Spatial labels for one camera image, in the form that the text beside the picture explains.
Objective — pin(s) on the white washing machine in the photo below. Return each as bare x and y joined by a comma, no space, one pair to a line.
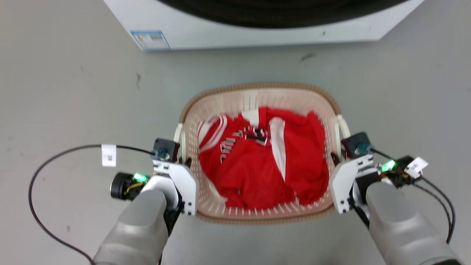
220,31

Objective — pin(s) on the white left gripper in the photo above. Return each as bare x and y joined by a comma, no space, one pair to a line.
182,180

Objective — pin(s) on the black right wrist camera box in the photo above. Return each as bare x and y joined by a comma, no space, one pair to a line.
357,144

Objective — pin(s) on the beige plastic laundry basket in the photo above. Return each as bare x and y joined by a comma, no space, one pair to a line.
257,95

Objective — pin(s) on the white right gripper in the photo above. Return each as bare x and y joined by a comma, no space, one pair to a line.
342,180

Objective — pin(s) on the blue white energy label sticker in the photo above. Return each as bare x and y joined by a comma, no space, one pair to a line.
151,39

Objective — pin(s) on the red white sports jersey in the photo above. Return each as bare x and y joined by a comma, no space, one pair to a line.
254,173

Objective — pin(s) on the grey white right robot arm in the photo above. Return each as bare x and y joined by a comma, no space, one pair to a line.
401,224

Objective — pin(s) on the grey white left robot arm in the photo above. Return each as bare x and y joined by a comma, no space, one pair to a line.
136,228

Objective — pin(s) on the black round washing machine door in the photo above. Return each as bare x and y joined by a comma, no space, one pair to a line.
279,14

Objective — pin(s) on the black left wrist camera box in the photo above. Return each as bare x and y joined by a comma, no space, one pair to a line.
165,148

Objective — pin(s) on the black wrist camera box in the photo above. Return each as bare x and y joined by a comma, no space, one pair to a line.
165,148
357,144

